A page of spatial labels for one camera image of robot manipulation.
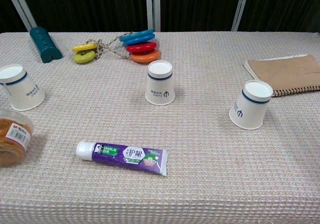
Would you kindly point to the white paper cup blue stripe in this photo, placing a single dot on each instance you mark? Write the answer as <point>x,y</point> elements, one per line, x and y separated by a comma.
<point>22,93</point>
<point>160,83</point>
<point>247,108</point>

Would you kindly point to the orange wooden disc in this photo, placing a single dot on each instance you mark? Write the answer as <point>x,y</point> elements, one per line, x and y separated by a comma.
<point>145,57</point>

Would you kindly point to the red wooden disc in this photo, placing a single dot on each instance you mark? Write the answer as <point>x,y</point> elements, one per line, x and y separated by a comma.
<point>141,47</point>

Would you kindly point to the purple toothpaste tube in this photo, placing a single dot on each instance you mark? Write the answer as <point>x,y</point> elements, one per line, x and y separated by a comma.
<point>125,156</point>

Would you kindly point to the blue wooden disc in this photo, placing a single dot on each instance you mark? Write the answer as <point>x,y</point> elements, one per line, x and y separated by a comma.
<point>140,41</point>

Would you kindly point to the beige woven tablecloth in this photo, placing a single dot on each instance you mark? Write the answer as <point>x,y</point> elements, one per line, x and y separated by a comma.
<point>200,171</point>

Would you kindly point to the green wooden disc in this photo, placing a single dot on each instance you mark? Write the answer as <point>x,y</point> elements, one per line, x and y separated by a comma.
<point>83,56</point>

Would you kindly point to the small yellow green discs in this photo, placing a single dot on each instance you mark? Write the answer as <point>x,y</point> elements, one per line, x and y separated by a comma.
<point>83,47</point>

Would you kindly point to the black curtain panel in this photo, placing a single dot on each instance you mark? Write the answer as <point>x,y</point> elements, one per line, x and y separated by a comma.
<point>287,6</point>
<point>87,6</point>
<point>200,6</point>
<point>6,13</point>

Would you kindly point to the teal plastic block with holes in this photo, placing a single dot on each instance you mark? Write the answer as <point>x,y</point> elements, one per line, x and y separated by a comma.
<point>45,46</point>

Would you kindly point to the brown spiral notebook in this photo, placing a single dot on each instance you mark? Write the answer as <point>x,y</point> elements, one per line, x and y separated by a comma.
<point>287,73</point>

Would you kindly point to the clear tub of rubber bands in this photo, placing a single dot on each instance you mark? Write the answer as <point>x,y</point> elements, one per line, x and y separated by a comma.
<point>12,138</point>

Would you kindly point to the grey aluminium frame post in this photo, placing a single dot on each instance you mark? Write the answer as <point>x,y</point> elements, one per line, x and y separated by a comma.
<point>21,7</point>
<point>240,8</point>
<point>149,8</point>

